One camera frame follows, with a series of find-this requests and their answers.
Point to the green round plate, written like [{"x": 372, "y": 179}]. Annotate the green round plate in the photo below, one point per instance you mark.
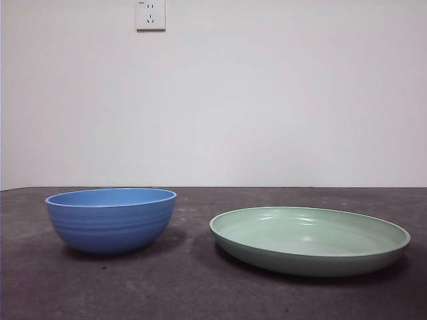
[{"x": 310, "y": 263}]

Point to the blue ribbed bowl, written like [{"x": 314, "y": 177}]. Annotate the blue ribbed bowl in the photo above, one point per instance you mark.
[{"x": 110, "y": 230}]

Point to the white wall socket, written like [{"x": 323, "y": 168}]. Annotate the white wall socket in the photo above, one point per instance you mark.
[{"x": 150, "y": 16}]

